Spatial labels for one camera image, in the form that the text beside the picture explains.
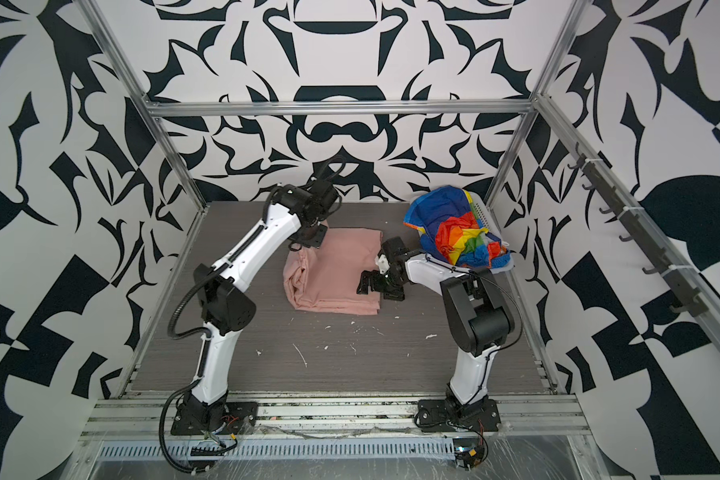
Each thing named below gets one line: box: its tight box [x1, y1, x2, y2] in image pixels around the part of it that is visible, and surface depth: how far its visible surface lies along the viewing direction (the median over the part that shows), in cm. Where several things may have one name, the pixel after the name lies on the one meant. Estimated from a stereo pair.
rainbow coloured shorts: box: [403, 185, 511, 268], surface depth 102 cm
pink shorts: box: [283, 223, 384, 315], surface depth 94 cm
